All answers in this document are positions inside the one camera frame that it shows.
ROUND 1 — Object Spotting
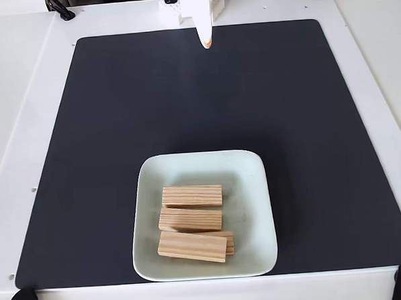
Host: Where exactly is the grooved wooden block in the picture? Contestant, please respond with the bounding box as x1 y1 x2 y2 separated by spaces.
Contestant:
157 204 224 236
161 183 224 211
204 230 236 257

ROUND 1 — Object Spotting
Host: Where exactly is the wooden block numbered two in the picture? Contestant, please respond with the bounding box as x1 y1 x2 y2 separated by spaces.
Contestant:
156 227 230 268

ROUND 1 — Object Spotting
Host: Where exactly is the pale green square plate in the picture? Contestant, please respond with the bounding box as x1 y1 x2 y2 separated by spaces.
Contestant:
126 147 280 284

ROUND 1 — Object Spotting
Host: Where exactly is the black table clamp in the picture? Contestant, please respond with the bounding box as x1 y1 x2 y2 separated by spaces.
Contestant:
44 0 77 23

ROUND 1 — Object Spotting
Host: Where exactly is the black rubber table mat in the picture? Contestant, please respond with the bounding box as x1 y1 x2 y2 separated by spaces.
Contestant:
1 14 401 291

